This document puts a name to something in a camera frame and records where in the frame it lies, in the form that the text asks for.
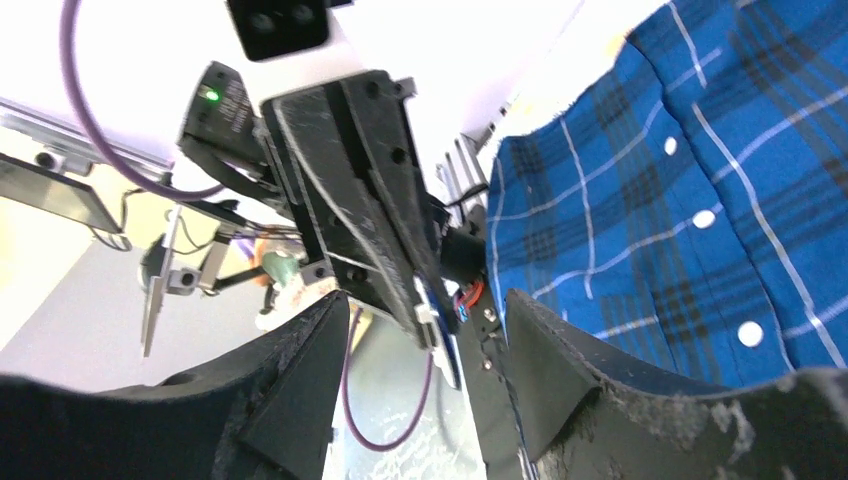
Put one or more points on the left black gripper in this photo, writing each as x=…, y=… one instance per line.
x=345, y=155

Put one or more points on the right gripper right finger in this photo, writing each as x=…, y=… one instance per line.
x=591, y=411

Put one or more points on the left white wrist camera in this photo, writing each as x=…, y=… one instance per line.
x=292, y=44

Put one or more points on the blue plaid shirt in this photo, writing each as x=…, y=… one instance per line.
x=690, y=206

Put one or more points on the black monitor on stand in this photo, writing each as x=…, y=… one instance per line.
x=54, y=193

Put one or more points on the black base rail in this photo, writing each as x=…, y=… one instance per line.
x=484, y=359

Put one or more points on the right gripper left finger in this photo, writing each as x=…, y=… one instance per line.
x=261, y=411

